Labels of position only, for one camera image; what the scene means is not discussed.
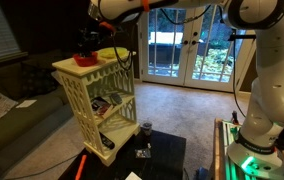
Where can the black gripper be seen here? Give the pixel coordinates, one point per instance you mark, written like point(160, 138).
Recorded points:
point(88, 37)

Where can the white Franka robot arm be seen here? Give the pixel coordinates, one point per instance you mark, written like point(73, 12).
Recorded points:
point(275, 83)

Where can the yellow plate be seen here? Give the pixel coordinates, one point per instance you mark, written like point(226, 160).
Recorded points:
point(113, 52)

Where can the red bowl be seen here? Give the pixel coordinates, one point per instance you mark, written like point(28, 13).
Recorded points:
point(85, 61)

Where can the white lattice shelf unit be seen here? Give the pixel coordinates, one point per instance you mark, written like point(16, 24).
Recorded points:
point(82, 86)

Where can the black flat device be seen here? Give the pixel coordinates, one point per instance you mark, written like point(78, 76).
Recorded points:
point(116, 98)

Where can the stack of books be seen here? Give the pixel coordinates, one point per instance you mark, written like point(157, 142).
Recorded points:
point(100, 106)

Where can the dark sofa cushion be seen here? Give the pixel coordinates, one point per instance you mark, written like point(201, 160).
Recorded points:
point(38, 80)

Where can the small white paper note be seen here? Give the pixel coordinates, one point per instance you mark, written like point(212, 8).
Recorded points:
point(26, 103)

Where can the black remote control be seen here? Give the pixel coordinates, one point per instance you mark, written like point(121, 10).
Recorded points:
point(107, 141)

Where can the white french doors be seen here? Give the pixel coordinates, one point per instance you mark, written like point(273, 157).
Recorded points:
point(188, 50)

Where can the gray fabric sofa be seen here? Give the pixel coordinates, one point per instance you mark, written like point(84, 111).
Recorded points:
point(18, 126)

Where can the clear plastic wrapper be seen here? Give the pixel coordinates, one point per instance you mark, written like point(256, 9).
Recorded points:
point(143, 152)

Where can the red marker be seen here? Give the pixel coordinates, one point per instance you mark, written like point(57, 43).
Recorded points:
point(80, 166)

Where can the black coffee table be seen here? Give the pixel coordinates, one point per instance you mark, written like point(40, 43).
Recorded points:
point(162, 156)

